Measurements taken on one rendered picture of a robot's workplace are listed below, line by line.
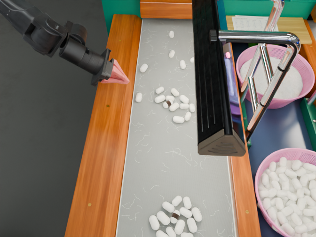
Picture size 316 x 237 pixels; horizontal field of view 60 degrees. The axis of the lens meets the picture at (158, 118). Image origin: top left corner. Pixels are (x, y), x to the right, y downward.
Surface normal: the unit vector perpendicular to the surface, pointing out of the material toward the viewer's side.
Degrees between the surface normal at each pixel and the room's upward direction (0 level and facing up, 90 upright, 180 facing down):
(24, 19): 69
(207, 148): 90
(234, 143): 90
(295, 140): 0
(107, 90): 0
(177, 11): 90
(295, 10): 90
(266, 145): 0
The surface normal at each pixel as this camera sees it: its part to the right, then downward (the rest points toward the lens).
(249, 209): 0.00, -0.56
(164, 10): -0.04, 0.83
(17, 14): -0.18, 0.56
